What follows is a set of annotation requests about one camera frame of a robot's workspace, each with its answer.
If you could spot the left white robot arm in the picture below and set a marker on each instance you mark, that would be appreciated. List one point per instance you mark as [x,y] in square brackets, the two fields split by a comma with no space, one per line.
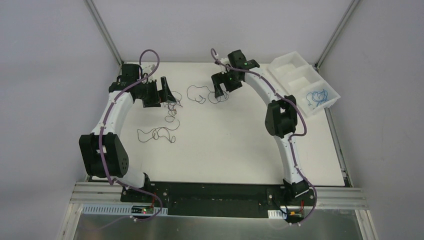
[103,153]

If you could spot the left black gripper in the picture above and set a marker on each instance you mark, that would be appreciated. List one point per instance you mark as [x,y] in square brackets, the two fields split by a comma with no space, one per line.
[158,92]

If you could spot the right corner aluminium post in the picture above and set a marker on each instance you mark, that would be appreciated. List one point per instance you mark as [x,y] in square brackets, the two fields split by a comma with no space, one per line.
[349,12]

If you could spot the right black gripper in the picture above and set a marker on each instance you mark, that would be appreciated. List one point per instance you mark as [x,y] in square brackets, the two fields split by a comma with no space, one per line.
[224,81]

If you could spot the right white cable duct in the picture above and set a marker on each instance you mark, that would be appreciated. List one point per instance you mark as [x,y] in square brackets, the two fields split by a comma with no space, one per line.
[277,214]

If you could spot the white compartment tray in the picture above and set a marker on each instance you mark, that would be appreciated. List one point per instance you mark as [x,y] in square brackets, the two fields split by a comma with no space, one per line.
[298,78]

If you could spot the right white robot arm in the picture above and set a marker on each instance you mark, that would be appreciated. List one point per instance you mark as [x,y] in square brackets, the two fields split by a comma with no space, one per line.
[281,118]

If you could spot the aluminium frame rail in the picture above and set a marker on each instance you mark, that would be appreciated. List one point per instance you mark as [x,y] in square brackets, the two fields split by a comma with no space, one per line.
[338,198]

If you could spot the left corner aluminium post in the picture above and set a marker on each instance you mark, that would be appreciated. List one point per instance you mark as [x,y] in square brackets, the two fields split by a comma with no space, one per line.
[102,28]

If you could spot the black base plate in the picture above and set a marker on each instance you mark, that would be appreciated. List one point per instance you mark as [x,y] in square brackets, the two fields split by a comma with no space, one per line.
[254,201]

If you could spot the left white cable duct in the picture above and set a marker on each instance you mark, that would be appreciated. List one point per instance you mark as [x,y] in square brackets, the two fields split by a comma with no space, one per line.
[123,210]

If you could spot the white cable duct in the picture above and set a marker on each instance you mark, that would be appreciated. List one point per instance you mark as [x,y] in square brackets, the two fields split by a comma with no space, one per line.
[277,214]
[123,210]

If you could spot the corner aluminium post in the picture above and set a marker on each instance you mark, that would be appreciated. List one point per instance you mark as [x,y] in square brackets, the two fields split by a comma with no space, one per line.
[102,28]
[349,12]

